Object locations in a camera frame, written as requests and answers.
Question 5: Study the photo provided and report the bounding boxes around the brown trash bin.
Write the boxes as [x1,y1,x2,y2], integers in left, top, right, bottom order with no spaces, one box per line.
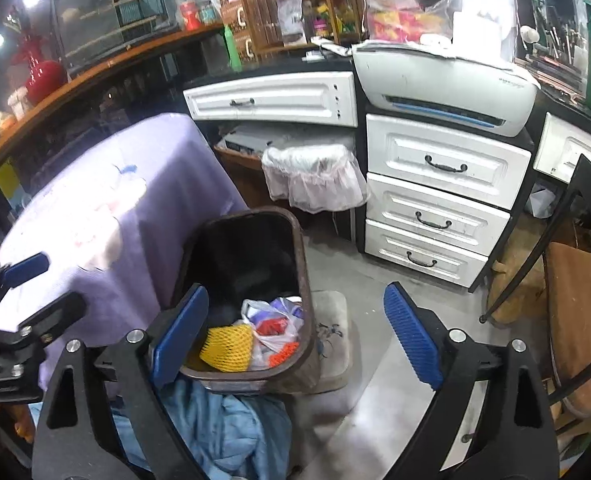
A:
[169,206,321,395]

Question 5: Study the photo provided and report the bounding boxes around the plastic bag of pink packets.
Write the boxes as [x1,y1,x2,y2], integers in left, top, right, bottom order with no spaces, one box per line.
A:
[365,0,463,43]

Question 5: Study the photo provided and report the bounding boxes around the blue cloth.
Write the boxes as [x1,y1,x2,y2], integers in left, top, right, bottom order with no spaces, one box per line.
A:
[30,377,293,480]

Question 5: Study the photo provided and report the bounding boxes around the white printer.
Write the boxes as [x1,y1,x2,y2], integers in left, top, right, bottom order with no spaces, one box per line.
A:
[351,42,541,138]

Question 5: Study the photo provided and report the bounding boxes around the wide white drawer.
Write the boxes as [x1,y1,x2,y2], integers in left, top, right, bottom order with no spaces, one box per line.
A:
[182,71,359,128]

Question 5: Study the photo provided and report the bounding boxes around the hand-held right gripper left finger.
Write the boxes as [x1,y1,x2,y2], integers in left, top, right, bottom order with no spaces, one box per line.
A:
[31,284,211,480]

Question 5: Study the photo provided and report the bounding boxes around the yellow foam net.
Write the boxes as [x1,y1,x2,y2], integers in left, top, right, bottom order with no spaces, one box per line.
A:
[199,324,254,373]

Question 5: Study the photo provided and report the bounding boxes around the purple floral tablecloth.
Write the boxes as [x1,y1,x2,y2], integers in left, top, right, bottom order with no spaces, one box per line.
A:
[0,112,248,401]

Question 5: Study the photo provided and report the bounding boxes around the black chair wooden seat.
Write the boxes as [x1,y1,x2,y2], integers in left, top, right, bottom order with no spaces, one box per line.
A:
[480,152,591,431]

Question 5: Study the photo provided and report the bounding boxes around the glass display case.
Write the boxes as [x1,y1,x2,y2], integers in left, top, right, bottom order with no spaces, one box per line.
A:
[50,0,181,68]

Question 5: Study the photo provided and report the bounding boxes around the red vase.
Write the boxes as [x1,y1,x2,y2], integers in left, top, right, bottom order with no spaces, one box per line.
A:
[10,7,68,106]

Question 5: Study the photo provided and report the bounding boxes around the green bottle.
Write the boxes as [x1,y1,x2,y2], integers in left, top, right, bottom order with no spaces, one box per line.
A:
[224,24,243,73]

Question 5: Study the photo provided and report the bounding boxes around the person's left hand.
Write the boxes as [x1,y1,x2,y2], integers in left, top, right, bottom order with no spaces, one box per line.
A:
[0,400,38,446]

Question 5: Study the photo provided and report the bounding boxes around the purple plastic bag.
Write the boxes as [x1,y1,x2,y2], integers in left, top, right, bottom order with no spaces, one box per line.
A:
[239,296,305,368]

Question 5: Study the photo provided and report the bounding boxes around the red can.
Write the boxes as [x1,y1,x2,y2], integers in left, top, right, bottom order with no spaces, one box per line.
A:
[179,1,201,32]

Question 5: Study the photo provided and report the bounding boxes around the vanity mirror with bulbs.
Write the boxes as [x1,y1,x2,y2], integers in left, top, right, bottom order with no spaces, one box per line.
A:
[510,0,591,101]

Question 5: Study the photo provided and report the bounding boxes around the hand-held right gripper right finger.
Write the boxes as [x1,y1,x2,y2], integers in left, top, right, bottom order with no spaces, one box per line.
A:
[383,281,561,480]

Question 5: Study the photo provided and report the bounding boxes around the wooden counter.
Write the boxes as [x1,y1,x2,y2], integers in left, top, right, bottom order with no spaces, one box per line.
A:
[0,22,226,186]

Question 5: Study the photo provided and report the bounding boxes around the white handheld device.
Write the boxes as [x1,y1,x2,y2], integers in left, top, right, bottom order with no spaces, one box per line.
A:
[308,37,353,58]

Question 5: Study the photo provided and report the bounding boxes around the stacked brown boxes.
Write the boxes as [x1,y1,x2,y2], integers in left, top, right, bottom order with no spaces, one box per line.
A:
[215,0,256,63]

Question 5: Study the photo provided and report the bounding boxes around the wooden rack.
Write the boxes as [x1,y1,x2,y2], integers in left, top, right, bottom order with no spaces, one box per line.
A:
[235,0,366,56]

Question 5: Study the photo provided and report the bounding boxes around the brown sack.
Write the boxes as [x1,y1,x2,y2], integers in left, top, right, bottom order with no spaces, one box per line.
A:
[488,240,551,326]

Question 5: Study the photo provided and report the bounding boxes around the plastic jar white lid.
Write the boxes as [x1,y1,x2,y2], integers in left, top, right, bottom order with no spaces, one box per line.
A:
[8,87,31,121]

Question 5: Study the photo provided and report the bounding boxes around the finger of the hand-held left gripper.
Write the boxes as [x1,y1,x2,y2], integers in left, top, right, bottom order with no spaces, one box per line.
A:
[0,291,88,350]
[0,252,51,312]

